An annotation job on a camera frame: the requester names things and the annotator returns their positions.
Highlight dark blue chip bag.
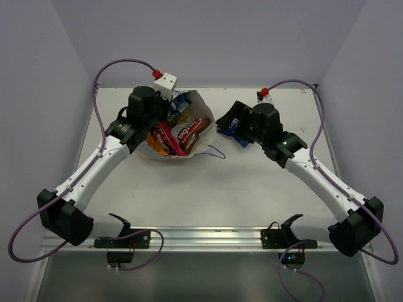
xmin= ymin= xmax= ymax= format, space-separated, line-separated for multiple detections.
xmin=216 ymin=113 xmax=249 ymax=148

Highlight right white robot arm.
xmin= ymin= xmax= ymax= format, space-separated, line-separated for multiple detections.
xmin=219 ymin=101 xmax=383 ymax=257

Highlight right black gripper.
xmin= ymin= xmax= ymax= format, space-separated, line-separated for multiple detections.
xmin=217 ymin=100 xmax=268 ymax=147

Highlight blue patterned paper bag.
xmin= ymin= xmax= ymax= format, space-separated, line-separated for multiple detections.
xmin=135 ymin=90 xmax=217 ymax=160

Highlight left black base bracket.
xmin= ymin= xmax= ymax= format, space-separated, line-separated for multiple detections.
xmin=94 ymin=213 xmax=151 ymax=268

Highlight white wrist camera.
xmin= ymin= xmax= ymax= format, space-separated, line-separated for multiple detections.
xmin=152 ymin=72 xmax=178 ymax=101
xmin=256 ymin=87 xmax=274 ymax=105

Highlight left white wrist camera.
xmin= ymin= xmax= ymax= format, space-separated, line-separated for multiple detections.
xmin=152 ymin=72 xmax=178 ymax=101

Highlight pink Real snack packet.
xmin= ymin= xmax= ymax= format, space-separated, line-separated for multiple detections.
xmin=151 ymin=121 xmax=185 ymax=156

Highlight aluminium mounting rail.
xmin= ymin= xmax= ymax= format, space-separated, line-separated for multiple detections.
xmin=39 ymin=226 xmax=372 ymax=252

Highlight blue white snack bag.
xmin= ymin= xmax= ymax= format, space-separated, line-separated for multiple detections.
xmin=167 ymin=92 xmax=192 ymax=122

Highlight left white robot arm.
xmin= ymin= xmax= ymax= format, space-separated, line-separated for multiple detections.
xmin=37 ymin=86 xmax=173 ymax=247

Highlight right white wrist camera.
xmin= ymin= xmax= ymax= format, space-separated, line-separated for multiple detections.
xmin=256 ymin=87 xmax=274 ymax=105

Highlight brown cassava chips bag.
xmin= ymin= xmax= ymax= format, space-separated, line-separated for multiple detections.
xmin=171 ymin=117 xmax=211 ymax=155

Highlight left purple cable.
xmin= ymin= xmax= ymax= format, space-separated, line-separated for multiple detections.
xmin=8 ymin=59 xmax=164 ymax=272

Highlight orange snack packet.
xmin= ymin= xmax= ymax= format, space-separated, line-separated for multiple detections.
xmin=145 ymin=131 xmax=169 ymax=156

